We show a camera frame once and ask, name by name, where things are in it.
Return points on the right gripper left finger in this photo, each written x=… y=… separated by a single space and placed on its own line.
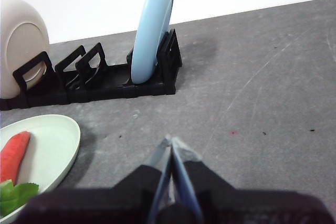
x=155 y=176

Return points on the blue plate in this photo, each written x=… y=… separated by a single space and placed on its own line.
x=149 y=37

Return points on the orange carrot with green leaves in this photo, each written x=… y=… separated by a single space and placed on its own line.
x=13 y=153

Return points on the cream plate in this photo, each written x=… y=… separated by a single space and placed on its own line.
x=21 y=37

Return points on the green plate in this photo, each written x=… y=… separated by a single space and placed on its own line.
x=52 y=142

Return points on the black plate rack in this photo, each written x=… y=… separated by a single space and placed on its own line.
x=105 y=87

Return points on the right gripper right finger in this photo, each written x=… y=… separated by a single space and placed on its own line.
x=191 y=176

